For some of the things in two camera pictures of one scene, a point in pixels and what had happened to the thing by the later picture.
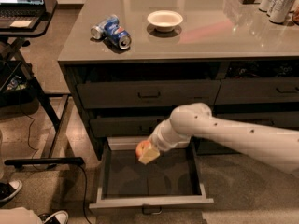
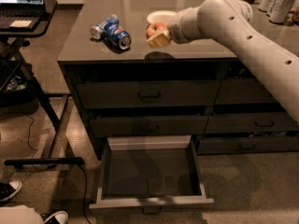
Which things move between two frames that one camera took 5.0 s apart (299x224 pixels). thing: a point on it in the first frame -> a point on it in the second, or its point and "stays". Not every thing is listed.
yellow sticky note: (21, 23) stays
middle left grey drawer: (123, 126) stays
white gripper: (157, 142) -> (177, 27)
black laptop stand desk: (55, 104) stays
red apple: (142, 147) -> (156, 28)
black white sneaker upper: (9, 189) stays
